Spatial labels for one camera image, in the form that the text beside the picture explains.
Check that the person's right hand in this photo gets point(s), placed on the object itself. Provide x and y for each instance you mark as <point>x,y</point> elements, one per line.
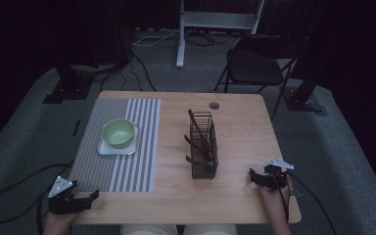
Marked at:
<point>275,197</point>

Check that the black folding chair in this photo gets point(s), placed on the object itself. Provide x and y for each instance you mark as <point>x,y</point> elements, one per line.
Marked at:
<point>254,70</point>

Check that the grey table grommet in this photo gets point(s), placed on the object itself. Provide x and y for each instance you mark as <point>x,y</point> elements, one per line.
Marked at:
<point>214,105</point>

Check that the grey striped placemat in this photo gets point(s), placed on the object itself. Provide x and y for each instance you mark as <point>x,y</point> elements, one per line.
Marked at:
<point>88,163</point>

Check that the long brown wooden utensil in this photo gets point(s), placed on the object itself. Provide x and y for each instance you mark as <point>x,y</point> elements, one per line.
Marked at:
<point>198,130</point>

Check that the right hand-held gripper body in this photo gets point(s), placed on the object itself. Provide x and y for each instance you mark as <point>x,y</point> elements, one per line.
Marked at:
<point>279,178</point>

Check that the green bowl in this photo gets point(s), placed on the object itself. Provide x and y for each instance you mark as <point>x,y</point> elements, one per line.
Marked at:
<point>118,132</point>

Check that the small black stick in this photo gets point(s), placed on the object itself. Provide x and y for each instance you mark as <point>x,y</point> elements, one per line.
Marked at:
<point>76,128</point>

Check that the white metal stand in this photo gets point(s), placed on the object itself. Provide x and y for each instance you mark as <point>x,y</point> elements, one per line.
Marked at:
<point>215,20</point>

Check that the person's left hand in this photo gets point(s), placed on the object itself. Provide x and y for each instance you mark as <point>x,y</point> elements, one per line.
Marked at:
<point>58,223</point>

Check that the white square plate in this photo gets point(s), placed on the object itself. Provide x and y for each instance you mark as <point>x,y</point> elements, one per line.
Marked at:
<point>114,151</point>

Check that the black stand base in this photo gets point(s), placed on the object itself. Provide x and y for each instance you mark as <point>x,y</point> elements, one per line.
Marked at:
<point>68,89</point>
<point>303,101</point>

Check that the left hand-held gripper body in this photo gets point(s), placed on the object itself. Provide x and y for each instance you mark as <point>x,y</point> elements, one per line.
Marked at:
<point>68,204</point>

